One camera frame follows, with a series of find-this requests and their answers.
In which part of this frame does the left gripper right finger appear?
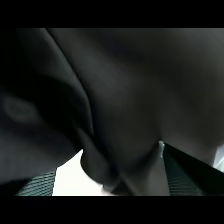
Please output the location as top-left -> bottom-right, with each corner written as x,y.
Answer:
159,140 -> 224,197

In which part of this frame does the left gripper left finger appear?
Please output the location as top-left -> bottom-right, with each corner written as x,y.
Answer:
15,169 -> 58,197

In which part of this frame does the black garment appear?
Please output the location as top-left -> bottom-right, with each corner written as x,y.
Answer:
0,28 -> 224,197

